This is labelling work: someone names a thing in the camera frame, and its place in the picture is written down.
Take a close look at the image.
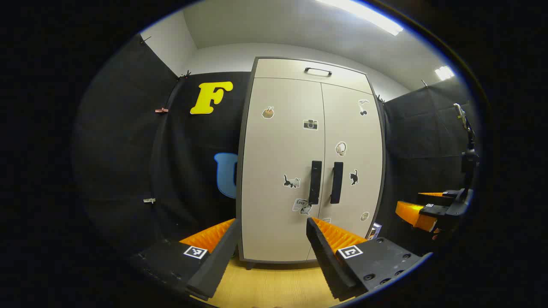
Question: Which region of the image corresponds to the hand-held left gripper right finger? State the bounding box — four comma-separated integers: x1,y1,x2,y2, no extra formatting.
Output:
306,216,432,302

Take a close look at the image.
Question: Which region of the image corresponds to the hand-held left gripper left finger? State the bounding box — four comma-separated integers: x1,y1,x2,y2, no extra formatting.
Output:
128,218,241,301

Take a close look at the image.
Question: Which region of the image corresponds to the black door handle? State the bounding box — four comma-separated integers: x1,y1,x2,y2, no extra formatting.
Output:
309,161,322,205
330,162,344,204

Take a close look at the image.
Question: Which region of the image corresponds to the grey double-door shoe cabinet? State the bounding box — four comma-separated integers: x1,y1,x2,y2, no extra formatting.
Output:
235,56,387,270

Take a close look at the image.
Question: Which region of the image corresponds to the grey cabinet door headphone sticker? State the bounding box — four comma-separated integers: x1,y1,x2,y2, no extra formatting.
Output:
316,83,384,240

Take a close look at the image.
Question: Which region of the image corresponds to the grey cabinet door camera sticker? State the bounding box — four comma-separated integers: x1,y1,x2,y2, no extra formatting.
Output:
241,77,326,262

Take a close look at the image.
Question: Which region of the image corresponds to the grey cabinet drawer front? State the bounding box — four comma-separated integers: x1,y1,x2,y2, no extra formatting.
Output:
254,58,374,95

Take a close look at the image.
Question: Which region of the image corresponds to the black backdrop cloth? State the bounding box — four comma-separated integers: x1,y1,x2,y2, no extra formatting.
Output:
73,34,480,257

